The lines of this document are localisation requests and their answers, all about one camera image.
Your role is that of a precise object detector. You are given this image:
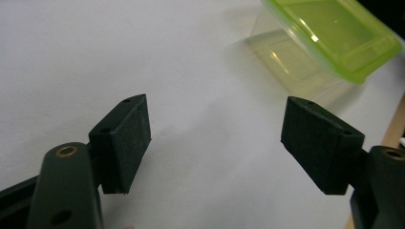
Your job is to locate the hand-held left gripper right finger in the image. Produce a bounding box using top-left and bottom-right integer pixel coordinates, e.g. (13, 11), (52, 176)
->
(280, 95), (405, 229)

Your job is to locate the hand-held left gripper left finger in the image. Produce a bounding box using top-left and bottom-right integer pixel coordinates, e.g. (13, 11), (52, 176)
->
(26, 94), (153, 229)

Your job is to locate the clear plastic food container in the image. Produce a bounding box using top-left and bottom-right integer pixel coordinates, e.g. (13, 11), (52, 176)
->
(247, 8), (366, 106)

